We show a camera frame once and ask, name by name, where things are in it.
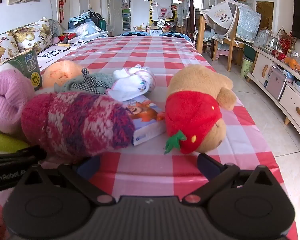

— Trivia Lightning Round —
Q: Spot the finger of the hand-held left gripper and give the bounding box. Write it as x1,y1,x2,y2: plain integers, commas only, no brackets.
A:
0,146,47,167

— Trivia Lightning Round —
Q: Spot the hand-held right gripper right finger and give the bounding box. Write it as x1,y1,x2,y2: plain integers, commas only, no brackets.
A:
181,153,282,205

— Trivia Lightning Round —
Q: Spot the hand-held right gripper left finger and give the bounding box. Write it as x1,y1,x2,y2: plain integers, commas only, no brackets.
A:
15,156,116,206

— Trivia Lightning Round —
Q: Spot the red purple knit hat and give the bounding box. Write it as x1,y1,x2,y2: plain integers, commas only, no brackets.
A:
20,92,136,158

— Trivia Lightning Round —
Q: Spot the pink knit hat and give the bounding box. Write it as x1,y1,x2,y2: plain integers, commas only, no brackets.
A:
0,64,37,134

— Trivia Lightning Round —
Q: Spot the cartoon printed box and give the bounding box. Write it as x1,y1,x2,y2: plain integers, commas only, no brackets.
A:
121,99,167,146

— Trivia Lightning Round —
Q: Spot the bear plush with strawberry hat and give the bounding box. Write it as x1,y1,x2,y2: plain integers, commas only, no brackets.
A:
164,64,237,155

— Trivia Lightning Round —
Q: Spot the grey green scarf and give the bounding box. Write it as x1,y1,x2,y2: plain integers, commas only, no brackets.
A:
54,67,116,95

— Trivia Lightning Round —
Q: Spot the peach knit hat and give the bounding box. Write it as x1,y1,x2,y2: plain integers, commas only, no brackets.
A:
43,60,83,88

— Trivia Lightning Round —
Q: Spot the yellow green cloth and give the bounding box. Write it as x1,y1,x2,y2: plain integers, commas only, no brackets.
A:
0,132,30,153

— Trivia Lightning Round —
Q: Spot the green box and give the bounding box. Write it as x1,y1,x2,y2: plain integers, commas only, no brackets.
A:
4,49,42,92

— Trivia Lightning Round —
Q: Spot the green bin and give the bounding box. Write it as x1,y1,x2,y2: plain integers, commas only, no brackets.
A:
241,57,255,78

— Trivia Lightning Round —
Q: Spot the silver case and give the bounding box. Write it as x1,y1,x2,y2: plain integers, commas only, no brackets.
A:
265,67,288,102

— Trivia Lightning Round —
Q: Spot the white television cabinet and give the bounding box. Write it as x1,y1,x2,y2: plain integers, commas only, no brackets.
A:
247,46,300,148

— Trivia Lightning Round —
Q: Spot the floral sofa cushion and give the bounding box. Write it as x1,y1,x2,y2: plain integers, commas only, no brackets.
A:
0,33,20,68
14,18,53,53

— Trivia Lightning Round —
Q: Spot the sofa with cartoon sheet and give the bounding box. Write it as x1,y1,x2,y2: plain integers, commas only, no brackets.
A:
0,17,110,70

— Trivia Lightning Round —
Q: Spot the pink stool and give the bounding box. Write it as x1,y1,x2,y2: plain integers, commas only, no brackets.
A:
212,49,231,61

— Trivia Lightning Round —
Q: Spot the red checkered tablecloth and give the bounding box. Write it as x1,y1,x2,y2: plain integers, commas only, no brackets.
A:
0,35,299,240

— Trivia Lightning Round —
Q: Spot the red box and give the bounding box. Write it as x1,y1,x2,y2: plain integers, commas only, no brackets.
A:
59,32,76,41

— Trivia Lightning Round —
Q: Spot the bag of oranges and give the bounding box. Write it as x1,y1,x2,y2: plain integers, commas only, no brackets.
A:
284,56,300,81

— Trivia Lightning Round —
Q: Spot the blue stool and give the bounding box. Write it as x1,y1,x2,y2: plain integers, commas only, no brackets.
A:
159,32,191,41
120,31,150,37

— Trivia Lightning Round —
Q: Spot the wooden dining table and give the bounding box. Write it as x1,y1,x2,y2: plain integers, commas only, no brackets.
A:
195,8,216,55

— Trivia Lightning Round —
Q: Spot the pile of plastic bags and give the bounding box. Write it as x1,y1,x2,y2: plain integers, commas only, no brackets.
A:
75,21,109,37

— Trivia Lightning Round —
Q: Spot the dark blue suitcase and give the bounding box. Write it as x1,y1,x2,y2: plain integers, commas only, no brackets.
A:
68,11,107,30

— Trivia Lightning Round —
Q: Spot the red flower plant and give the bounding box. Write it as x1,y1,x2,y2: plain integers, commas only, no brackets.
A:
277,27,297,55

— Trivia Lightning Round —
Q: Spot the wooden chair with blue cover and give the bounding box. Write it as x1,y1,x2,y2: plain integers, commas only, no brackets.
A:
213,1,262,72

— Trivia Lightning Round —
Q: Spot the cartoon printed food cover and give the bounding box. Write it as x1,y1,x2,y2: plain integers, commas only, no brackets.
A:
204,0,238,36

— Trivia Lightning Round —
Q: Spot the plastic drawer tower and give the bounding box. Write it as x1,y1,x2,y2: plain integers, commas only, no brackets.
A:
122,8,131,32

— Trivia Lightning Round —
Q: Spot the chair draped with clothes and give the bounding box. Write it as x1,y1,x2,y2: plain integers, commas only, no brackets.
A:
176,0,197,35

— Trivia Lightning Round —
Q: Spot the giraffe height chart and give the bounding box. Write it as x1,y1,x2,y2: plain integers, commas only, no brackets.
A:
149,0,157,22

